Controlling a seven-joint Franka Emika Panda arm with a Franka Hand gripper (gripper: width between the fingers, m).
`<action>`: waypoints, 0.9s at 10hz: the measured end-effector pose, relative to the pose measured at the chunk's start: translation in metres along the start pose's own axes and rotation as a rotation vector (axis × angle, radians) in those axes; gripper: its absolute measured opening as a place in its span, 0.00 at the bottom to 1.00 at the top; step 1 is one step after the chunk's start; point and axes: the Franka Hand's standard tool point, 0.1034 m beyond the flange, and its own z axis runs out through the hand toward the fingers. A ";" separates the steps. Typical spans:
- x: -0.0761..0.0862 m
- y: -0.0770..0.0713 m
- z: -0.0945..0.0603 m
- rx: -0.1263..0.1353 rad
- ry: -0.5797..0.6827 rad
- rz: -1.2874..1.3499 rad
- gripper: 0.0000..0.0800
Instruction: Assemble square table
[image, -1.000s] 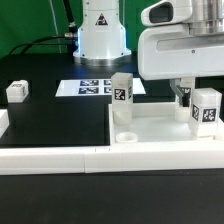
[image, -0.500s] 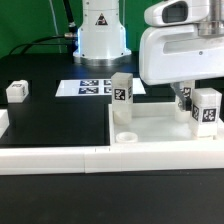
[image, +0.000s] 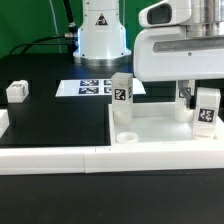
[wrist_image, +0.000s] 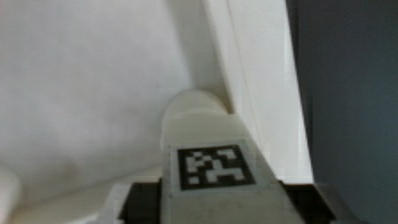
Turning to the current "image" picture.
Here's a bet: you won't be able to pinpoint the black cables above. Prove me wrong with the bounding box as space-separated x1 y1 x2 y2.
8 0 79 56

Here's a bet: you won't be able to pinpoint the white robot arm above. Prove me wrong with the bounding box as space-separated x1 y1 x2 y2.
73 0 224 108

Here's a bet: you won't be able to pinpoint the white U-shaped fence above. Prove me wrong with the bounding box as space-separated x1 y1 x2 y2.
0 109 224 176

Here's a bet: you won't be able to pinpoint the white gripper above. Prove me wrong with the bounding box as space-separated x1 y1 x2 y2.
133 26 224 109

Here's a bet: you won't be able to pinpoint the white sheet with tags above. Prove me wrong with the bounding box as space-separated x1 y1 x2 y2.
55 78 146 97

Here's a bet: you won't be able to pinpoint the white square table top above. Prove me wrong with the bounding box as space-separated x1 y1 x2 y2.
108 102 224 147

